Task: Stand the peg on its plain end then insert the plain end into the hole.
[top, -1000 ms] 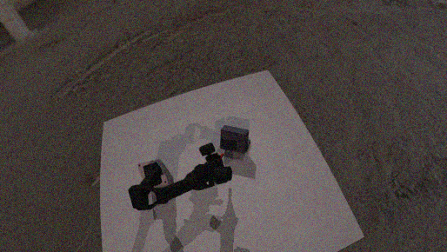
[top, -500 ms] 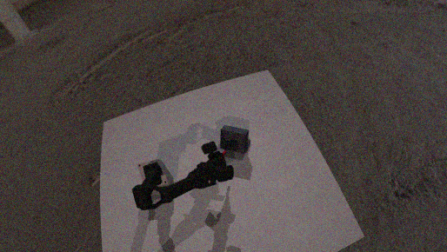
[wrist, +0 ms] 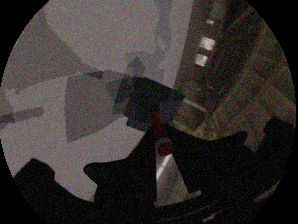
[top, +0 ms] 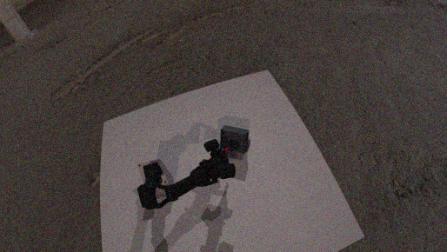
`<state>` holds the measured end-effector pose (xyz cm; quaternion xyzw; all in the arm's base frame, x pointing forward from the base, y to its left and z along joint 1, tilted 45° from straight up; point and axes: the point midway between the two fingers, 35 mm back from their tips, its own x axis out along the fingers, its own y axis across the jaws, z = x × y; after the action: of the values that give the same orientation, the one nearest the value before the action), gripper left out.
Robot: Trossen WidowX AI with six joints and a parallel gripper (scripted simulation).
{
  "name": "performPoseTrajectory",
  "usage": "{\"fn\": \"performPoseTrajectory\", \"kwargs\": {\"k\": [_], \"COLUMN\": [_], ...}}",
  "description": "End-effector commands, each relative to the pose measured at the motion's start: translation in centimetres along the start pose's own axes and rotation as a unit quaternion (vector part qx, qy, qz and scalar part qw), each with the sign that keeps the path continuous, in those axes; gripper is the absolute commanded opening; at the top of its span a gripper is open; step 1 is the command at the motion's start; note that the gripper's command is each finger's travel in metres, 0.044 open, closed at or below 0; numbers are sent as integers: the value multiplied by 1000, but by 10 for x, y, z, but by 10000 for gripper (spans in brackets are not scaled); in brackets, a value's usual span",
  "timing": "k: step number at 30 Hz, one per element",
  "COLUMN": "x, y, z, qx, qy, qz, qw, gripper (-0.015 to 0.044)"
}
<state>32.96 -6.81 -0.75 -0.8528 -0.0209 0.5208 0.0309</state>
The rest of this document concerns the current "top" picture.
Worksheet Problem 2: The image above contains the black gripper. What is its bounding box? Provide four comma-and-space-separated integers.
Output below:
203, 139, 229, 165

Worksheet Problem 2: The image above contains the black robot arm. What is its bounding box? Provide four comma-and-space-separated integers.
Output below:
137, 159, 236, 210

